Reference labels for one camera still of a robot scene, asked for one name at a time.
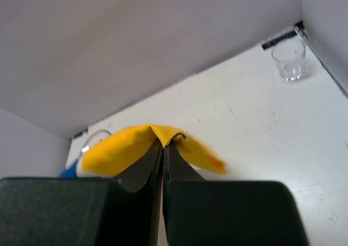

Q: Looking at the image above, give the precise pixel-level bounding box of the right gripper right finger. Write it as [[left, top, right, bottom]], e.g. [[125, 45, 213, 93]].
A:
[[163, 143, 309, 245]]

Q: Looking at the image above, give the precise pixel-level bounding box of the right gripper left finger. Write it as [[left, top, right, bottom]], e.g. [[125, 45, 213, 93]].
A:
[[1, 141, 163, 245]]

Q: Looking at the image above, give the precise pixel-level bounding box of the yellow printed cloth napkin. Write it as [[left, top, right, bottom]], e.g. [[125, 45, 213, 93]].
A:
[[59, 123, 229, 179]]

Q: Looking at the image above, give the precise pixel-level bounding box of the clear drinking glass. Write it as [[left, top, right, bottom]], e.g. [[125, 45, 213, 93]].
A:
[[271, 38, 306, 82]]

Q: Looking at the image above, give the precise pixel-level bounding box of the right black corner label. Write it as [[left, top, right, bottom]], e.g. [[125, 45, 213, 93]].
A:
[[261, 30, 297, 50]]

